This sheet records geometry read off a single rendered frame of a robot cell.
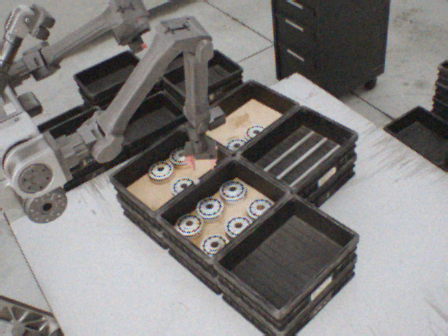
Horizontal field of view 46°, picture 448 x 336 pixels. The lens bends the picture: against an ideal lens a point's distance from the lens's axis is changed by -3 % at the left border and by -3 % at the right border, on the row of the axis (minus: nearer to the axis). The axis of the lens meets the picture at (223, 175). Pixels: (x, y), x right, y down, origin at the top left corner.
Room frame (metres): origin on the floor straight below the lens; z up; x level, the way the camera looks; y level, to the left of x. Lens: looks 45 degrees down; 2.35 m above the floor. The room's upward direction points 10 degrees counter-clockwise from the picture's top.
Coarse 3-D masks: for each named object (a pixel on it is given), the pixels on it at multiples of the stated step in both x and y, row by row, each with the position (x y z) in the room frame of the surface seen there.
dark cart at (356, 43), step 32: (288, 0) 2.91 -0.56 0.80; (320, 0) 2.68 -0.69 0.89; (352, 0) 2.80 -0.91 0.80; (384, 0) 2.92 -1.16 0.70; (288, 32) 2.96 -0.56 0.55; (320, 32) 2.68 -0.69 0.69; (352, 32) 2.80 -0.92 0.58; (384, 32) 2.93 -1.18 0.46; (288, 64) 2.97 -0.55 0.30; (320, 64) 2.68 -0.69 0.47; (352, 64) 2.81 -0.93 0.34; (384, 64) 2.94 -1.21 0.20
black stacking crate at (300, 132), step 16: (304, 112) 1.73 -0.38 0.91; (288, 128) 1.69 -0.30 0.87; (304, 128) 1.72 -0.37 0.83; (320, 128) 1.66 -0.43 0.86; (336, 128) 1.60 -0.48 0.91; (256, 144) 1.58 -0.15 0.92; (272, 144) 1.63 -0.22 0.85; (288, 144) 1.64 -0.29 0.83; (304, 144) 1.62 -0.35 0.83; (336, 144) 1.59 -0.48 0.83; (256, 160) 1.57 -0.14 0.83; (272, 160) 1.56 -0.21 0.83; (288, 160) 1.55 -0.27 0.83; (304, 160) 1.53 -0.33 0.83; (336, 160) 1.45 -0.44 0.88; (288, 176) 1.46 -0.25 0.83; (320, 176) 1.39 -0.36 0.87; (304, 192) 1.33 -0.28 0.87
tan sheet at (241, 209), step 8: (248, 192) 1.41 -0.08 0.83; (256, 192) 1.40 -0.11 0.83; (248, 200) 1.37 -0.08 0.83; (232, 208) 1.34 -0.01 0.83; (240, 208) 1.34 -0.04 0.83; (224, 216) 1.31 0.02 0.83; (232, 216) 1.30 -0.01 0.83; (208, 224) 1.29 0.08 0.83; (216, 224) 1.28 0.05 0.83; (224, 224) 1.27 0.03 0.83; (208, 232) 1.25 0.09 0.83; (216, 232) 1.24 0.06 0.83; (224, 232) 1.24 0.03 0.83; (192, 240) 1.22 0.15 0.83; (200, 240) 1.22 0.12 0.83
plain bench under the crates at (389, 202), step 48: (288, 96) 2.12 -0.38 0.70; (384, 144) 1.67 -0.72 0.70; (96, 192) 1.68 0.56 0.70; (336, 192) 1.45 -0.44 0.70; (384, 192) 1.40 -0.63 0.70; (432, 192) 1.36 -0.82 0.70; (48, 240) 1.45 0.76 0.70; (96, 240) 1.41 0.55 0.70; (144, 240) 1.37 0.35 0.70; (384, 240) 1.17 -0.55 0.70; (432, 240) 1.13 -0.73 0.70; (48, 288) 1.21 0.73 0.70; (96, 288) 1.18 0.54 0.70; (144, 288) 1.14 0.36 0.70; (192, 288) 1.11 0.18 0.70; (384, 288) 0.97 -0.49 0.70; (432, 288) 0.93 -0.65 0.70
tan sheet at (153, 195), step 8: (168, 160) 1.66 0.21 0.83; (200, 160) 1.63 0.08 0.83; (208, 160) 1.62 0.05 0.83; (200, 168) 1.58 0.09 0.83; (208, 168) 1.58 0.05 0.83; (144, 176) 1.59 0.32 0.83; (176, 176) 1.56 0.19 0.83; (184, 176) 1.55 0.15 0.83; (192, 176) 1.55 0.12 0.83; (136, 184) 1.56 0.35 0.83; (144, 184) 1.55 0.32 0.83; (152, 184) 1.54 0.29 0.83; (168, 184) 1.52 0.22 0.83; (136, 192) 1.51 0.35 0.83; (144, 192) 1.50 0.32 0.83; (152, 192) 1.50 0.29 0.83; (160, 192) 1.49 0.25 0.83; (168, 192) 1.48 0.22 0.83; (144, 200) 1.46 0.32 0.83; (152, 200) 1.45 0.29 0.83; (160, 200) 1.45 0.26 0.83; (152, 208) 1.41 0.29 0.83
